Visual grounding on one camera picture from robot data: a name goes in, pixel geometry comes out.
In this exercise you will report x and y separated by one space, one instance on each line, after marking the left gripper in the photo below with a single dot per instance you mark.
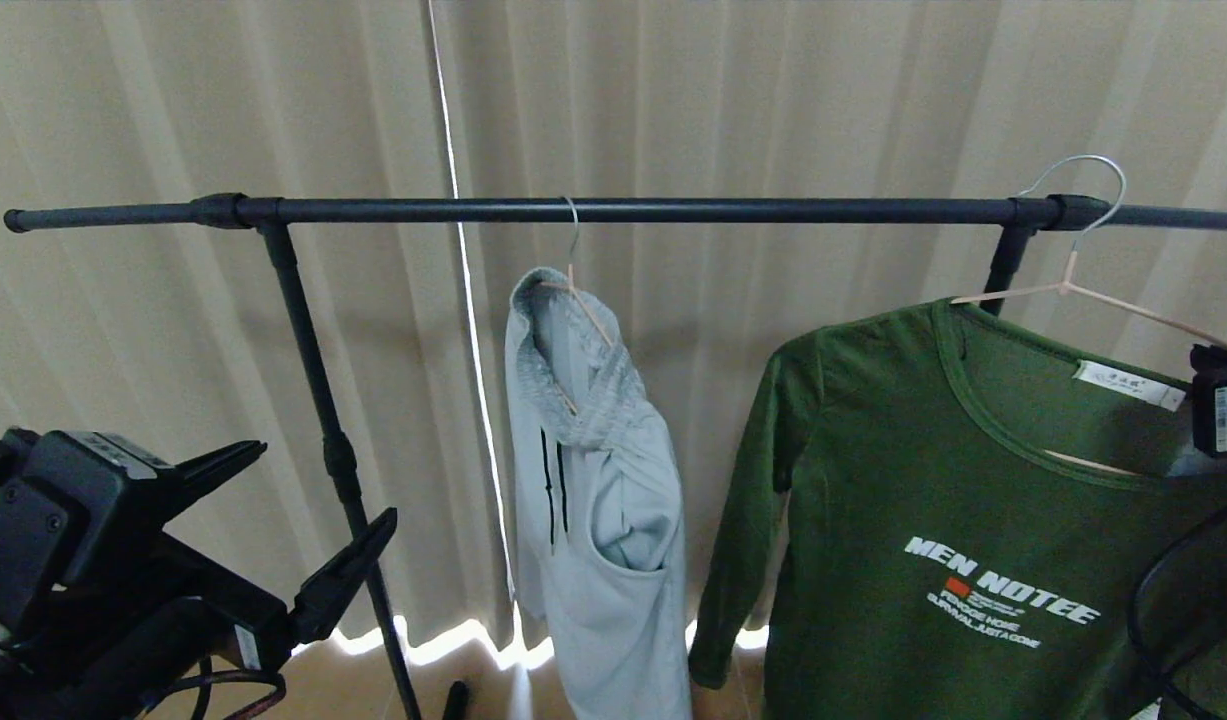
143 630

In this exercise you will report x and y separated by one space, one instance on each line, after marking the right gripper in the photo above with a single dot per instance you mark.
1223 410

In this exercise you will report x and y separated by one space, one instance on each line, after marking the pink clothes hanger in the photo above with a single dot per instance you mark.
571 240
1103 290

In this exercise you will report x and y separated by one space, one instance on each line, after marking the green garment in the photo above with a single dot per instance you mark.
923 520

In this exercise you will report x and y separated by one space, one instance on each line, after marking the pale grey shorts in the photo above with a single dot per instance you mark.
598 560

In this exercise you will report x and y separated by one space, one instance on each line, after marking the black clothes rack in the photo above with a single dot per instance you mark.
573 211

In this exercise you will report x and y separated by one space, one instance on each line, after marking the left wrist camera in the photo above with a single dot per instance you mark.
63 520

